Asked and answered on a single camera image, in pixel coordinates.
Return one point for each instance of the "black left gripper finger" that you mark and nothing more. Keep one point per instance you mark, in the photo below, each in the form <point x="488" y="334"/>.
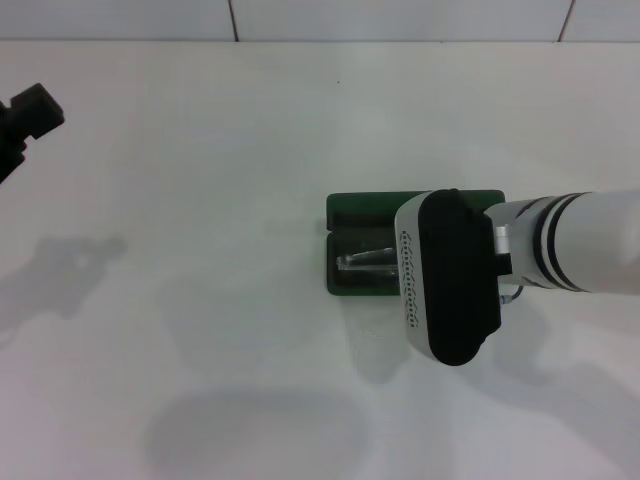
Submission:
<point x="35" y="100"/>
<point x="45" y="122"/>

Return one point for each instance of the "green glasses case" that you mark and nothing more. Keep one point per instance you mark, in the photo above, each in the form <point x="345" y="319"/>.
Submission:
<point x="360" y="220"/>

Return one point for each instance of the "clear plastic glasses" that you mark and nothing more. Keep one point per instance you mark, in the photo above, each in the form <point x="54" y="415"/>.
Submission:
<point x="367" y="261"/>

